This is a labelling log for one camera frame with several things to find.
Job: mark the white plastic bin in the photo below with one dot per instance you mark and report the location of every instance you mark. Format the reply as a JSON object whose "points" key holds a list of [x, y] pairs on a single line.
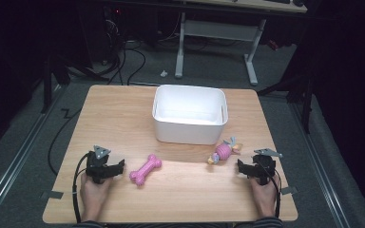
{"points": [[190, 126]]}

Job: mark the metal floor rail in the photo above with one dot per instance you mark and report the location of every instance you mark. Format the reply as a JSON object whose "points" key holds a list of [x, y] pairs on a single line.
{"points": [[321, 164], [15, 158]]}

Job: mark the white scrap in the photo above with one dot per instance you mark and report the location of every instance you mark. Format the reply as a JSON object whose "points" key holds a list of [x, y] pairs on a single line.
{"points": [[163, 73]]}

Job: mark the pink bone toy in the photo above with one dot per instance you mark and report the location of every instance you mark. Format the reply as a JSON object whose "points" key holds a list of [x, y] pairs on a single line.
{"points": [[145, 169]]}

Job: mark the black metal stand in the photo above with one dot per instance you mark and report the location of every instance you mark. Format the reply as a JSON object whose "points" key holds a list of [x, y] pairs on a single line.
{"points": [[47, 85], [305, 98]]}

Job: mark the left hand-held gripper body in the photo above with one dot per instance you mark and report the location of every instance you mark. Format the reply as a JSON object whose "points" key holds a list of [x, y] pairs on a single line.
{"points": [[96, 166]]}

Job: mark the white-framed desk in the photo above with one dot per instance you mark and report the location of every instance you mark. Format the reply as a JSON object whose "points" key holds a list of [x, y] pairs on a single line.
{"points": [[217, 30]]}

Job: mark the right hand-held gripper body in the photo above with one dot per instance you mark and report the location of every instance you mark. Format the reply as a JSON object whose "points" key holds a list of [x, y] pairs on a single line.
{"points": [[263, 166]]}

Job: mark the person's right hand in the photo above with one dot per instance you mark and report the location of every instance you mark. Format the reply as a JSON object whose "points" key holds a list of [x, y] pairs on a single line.
{"points": [[266, 199]]}

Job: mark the person's left hand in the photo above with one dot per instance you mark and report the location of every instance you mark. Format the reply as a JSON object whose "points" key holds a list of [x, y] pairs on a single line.
{"points": [[92, 198]]}

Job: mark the grey tape piece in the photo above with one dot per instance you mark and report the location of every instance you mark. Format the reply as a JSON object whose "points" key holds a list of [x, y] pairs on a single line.
{"points": [[289, 190], [52, 194]]}

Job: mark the pink striped plush toy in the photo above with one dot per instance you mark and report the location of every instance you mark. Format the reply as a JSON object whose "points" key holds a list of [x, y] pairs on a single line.
{"points": [[224, 151]]}

